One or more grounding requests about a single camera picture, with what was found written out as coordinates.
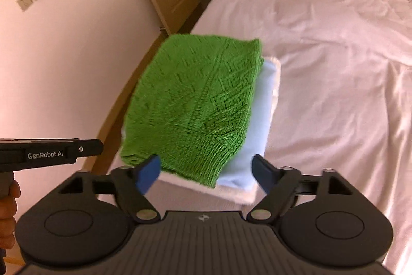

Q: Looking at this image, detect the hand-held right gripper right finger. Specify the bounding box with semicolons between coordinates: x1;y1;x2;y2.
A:
246;154;353;224

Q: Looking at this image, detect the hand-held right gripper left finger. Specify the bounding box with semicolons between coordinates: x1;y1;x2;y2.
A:
59;154;161;224

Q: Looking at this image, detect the green knit sweater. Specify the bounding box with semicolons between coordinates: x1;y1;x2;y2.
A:
120;33;265;188

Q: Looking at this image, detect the person's left hand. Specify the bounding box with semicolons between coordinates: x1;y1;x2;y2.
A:
0;180;21;251

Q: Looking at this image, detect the white fluffy folded cloth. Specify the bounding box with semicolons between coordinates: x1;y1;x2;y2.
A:
121;55;282;206

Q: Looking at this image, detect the light blue folded cloth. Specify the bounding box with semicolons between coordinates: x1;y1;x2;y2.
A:
216;57;278;193

